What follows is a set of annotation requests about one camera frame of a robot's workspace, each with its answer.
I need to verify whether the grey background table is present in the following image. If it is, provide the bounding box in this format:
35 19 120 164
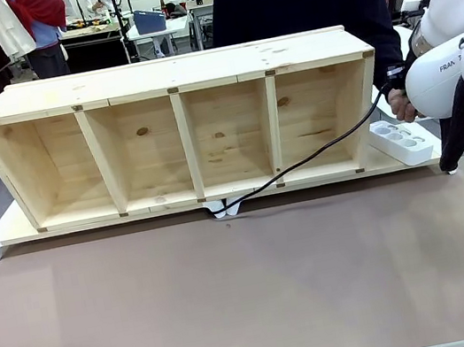
184 0 223 52

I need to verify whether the white riser with wooden top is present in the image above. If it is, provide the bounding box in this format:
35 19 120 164
0 165 228 262

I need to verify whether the white multi-socket power strip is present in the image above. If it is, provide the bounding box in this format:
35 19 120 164
365 111 437 174

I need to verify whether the person left hand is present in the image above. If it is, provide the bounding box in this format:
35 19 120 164
384 81 429 127

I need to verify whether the blue plastic bin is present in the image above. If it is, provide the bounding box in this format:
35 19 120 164
131 5 169 37

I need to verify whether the hanging white coat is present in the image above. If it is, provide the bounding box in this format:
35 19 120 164
0 0 40 62

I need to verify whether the figure in red shawl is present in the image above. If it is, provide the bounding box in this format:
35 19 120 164
5 0 78 84

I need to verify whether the light wooden four-compartment shelf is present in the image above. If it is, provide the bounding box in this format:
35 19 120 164
0 19 398 241

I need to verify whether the black tripod stand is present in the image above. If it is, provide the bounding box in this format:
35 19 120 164
104 0 140 67

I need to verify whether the white background table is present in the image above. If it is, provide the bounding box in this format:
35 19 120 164
123 12 199 65

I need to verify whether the black power cable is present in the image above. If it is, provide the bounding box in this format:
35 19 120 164
190 81 413 221

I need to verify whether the cluttered black background workbench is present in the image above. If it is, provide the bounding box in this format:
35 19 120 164
55 11 129 76

